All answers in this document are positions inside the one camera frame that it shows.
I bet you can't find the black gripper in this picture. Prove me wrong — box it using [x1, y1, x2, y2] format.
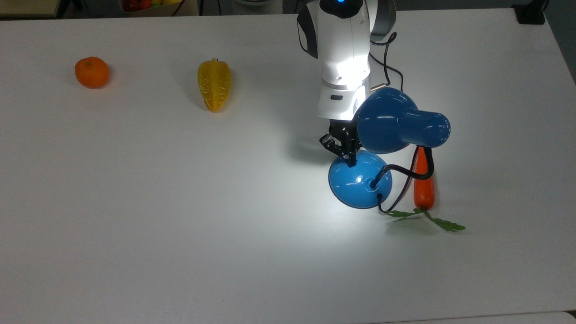
[319, 118, 361, 167]

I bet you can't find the blue desk lamp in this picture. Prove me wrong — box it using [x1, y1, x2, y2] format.
[328, 87, 452, 210]

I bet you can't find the orange toy carrot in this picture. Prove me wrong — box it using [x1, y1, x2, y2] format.
[386, 146, 467, 233]

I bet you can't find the yellow toy starfruit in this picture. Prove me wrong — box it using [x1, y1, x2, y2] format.
[197, 58, 232, 113]

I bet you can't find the black corner clamp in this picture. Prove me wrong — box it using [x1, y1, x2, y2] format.
[512, 0, 549, 26]

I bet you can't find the basket of toy fruit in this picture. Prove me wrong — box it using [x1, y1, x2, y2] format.
[118, 0, 186, 14]

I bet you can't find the orange toy mandarin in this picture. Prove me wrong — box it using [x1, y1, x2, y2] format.
[74, 56, 110, 89]

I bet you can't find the wooden board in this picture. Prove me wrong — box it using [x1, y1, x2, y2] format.
[0, 0, 62, 18]

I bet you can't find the black lamp power cable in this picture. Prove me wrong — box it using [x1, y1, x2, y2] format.
[369, 52, 420, 215]

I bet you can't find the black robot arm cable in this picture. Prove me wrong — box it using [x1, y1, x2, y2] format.
[369, 31, 398, 47]

